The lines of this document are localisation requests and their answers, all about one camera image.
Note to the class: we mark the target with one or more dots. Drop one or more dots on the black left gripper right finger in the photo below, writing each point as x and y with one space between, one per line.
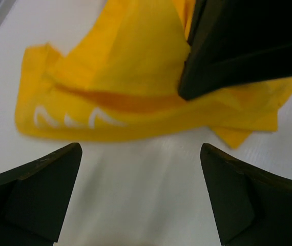
251 206

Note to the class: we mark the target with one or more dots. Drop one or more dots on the yellow pillowcase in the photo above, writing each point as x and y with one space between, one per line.
120 83

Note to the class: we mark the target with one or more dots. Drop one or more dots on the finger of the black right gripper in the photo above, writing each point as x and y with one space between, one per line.
235 43

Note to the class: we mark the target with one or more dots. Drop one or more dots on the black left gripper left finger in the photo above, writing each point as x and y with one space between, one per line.
34 197

